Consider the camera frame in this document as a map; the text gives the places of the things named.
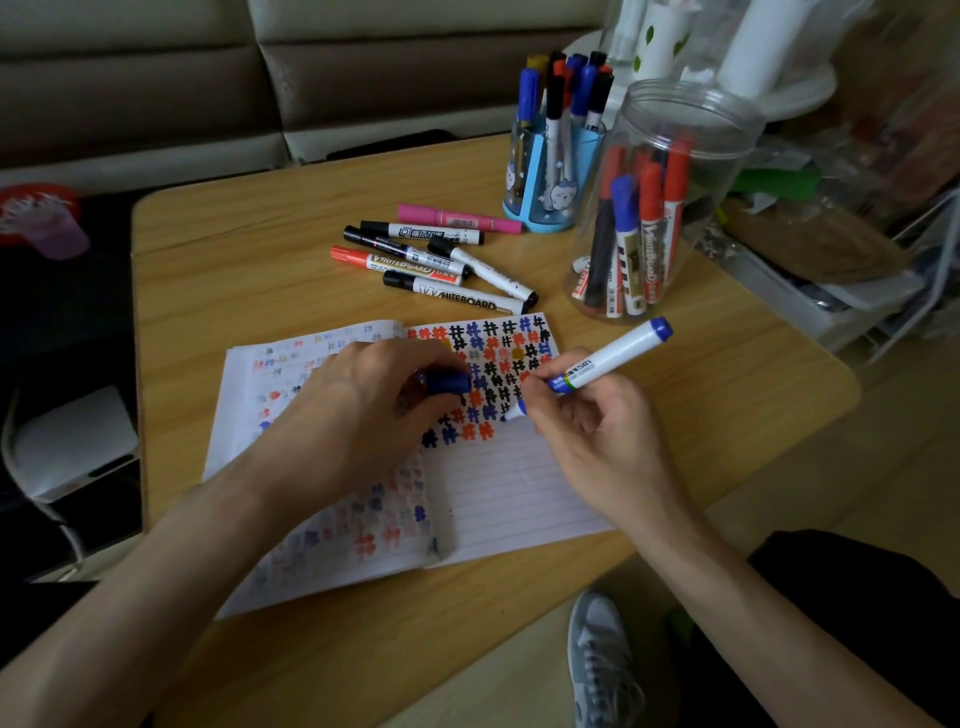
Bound white wire rack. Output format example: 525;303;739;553
868;186;960;365

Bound black-capped marker with red band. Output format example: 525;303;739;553
343;225;474;280

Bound white cup with green leaves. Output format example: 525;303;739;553
632;0;700;82

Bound blue cartoon pen holder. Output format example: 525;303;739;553
501;116;606;234

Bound white marker with black cap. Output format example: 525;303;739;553
360;219;486;247

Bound clear plastic cup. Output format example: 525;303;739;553
18;201;92;261

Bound red round object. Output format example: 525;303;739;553
0;182;84;249

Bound lined notebook with coloured marks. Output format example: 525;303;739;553
202;312;616;621

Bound pink marker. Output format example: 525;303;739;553
397;202;525;236

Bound blue whiteboard marker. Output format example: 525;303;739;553
504;316;675;423

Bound person's right hand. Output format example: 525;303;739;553
517;347;696;546

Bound bunch of assorted upright markers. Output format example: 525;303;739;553
511;49;616;211

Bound red-capped white marker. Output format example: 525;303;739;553
663;136;694;286
637;162;666;306

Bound person's left forearm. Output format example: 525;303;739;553
0;457;339;728

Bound red-capped whiteboard marker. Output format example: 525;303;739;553
330;246;465;287

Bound beige and brown sofa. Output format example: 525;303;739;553
0;0;612;198

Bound person's left hand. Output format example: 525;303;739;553
288;336;472;528

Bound white plastic bin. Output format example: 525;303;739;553
701;196;929;355

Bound person's right forearm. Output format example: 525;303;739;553
630;510;942;728

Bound clear plastic jar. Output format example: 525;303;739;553
564;78;767;326

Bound blue marker cap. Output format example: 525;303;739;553
417;369;474;397

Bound large black-capped whiteboard marker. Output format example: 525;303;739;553
382;270;529;317

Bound slim black-capped white marker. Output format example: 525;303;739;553
427;237;540;311

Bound green object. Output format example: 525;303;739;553
731;168;820;203

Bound blue-capped white marker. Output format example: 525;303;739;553
609;174;648;319

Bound white chair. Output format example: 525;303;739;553
0;385;141;571

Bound clear bottle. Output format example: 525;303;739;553
606;0;651;66

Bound white cylinder roll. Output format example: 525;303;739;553
715;0;820;100

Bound black trousers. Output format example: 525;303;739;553
675;529;960;728

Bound grey sneaker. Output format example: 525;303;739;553
567;589;647;728

